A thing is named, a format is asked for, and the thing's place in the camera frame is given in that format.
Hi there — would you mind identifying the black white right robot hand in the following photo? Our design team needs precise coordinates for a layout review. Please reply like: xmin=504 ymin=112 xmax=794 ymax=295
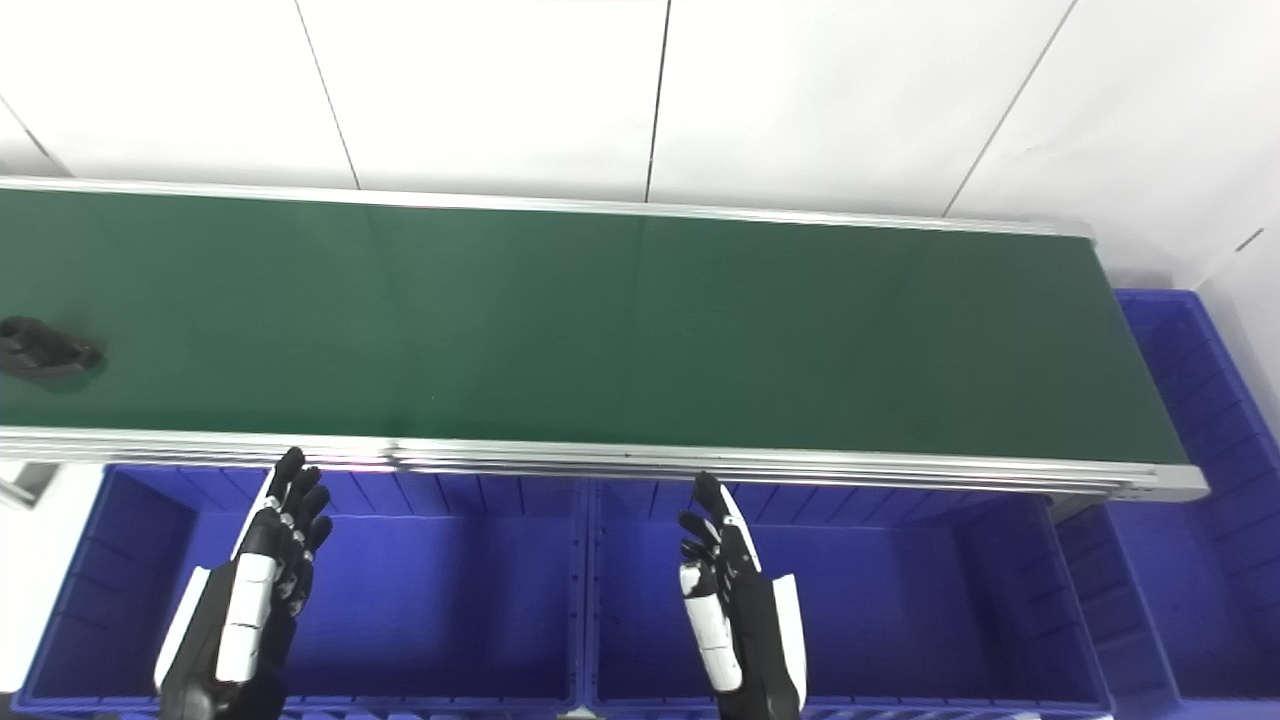
xmin=678 ymin=472 xmax=809 ymax=720

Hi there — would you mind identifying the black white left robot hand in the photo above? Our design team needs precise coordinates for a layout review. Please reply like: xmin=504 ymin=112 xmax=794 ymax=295
xmin=155 ymin=447 xmax=334 ymax=720

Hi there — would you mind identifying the black flange part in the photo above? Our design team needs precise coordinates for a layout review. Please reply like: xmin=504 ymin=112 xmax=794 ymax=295
xmin=0 ymin=316 xmax=106 ymax=381

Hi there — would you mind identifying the green conveyor belt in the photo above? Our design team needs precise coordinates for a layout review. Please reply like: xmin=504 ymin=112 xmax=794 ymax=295
xmin=0 ymin=176 xmax=1211 ymax=502
xmin=0 ymin=185 xmax=1193 ymax=467

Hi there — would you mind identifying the blue plastic bin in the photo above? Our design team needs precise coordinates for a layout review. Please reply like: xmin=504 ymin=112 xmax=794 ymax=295
xmin=15 ymin=462 xmax=591 ymax=717
xmin=585 ymin=478 xmax=1117 ymax=717
xmin=1055 ymin=290 xmax=1280 ymax=703

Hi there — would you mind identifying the grey conveyor support leg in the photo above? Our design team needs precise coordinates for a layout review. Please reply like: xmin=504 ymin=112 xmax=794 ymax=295
xmin=0 ymin=462 xmax=57 ymax=511

